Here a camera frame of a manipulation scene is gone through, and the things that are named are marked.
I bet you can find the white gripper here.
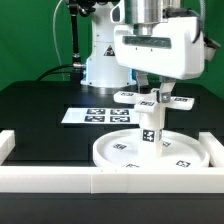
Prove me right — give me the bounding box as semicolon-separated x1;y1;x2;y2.
114;17;204;102

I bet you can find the white cross-shaped table base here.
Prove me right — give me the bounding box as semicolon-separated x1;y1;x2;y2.
114;90;194;113

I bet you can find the white round table top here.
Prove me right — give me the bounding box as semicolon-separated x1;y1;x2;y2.
93;129;210;168

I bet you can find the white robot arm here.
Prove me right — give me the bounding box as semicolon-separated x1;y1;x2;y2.
81;0;205;98

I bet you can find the white marker sheet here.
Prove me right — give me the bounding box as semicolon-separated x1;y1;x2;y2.
61;108;139;124

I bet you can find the white right fence bar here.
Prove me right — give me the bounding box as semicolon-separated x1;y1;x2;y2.
199;132;224;168

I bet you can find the white fence bar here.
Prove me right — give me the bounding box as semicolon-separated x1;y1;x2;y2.
0;130;15;166
199;132;224;168
0;166;224;194

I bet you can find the white left fence bar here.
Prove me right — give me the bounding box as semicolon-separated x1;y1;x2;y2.
0;130;15;166

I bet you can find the white front fence bar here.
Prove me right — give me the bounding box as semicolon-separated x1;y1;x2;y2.
0;166;224;194

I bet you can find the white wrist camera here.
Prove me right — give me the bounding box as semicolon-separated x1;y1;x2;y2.
204;37;221;61

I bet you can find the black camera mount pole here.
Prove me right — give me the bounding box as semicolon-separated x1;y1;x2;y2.
66;0;96;83

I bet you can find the black cable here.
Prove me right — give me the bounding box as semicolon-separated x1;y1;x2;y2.
36;64;75;82

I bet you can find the grey cable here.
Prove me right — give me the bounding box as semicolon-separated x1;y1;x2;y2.
52;0;66;81

